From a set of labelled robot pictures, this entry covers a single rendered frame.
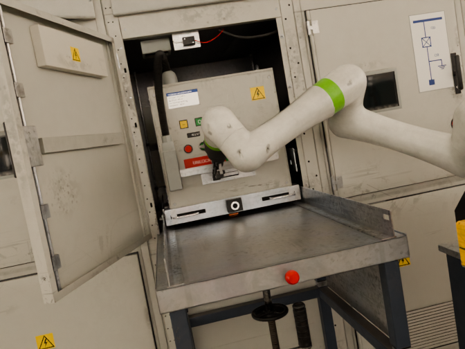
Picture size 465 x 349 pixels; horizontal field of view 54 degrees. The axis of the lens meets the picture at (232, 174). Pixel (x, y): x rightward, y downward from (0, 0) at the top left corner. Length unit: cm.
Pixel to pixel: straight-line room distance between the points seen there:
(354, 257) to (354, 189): 73
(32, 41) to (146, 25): 53
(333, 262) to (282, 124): 45
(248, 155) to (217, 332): 81
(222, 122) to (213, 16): 57
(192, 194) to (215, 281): 73
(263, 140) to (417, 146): 52
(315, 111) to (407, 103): 63
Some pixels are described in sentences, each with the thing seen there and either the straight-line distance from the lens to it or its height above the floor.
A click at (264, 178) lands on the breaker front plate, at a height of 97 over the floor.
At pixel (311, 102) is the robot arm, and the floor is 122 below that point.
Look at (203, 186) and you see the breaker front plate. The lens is 176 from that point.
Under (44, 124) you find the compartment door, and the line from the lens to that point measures 131.
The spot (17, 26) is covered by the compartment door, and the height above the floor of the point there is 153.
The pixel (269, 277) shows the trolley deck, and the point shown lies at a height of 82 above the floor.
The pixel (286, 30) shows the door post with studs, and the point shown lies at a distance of 182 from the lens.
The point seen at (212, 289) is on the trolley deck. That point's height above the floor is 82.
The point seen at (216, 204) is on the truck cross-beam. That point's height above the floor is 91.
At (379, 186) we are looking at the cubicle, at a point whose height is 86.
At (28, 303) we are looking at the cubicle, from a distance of 183.
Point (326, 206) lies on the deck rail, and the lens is 158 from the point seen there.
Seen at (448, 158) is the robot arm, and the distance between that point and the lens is 155.
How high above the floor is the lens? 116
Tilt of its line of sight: 5 degrees down
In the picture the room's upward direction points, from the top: 10 degrees counter-clockwise
